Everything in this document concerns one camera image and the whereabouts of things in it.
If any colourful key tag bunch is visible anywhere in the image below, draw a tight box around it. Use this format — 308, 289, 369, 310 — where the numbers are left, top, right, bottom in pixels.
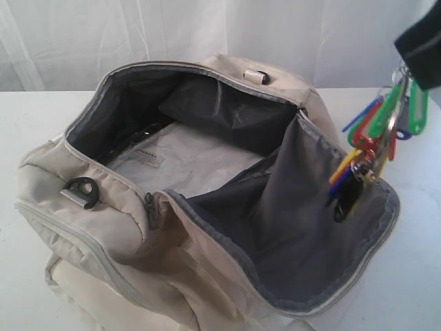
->
325, 64, 429, 223

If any beige fabric duffel bag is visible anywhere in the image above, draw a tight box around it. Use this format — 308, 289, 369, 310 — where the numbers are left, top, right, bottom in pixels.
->
16, 54, 400, 330

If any clear plastic packaging sheet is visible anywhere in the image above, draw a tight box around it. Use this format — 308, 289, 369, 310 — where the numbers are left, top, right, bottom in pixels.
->
108, 123, 263, 197

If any black plastic d-ring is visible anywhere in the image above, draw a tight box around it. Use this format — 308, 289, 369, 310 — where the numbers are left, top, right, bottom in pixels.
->
60, 177, 101, 210
243, 70, 273, 86

